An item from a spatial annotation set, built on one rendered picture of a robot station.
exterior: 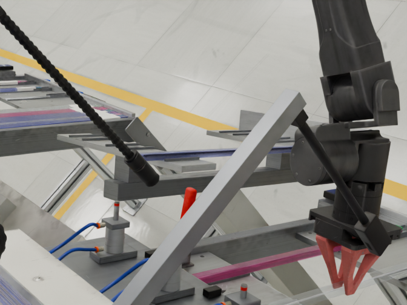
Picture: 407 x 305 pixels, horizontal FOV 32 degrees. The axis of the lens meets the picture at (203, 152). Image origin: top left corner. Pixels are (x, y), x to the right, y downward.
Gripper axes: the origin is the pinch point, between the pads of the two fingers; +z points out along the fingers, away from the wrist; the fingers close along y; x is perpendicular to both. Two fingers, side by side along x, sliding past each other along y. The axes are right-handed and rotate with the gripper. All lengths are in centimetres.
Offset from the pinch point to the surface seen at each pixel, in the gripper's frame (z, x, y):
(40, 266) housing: -6.4, -38.7, -8.1
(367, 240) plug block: -14.0, -16.6, 14.7
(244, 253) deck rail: 2.8, 0.0, -19.3
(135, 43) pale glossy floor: -3, 131, -257
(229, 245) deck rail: 1.1, -3.2, -19.3
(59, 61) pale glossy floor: 14, 114, -308
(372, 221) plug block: -16.0, -16.7, 15.0
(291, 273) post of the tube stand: 21, 34, -40
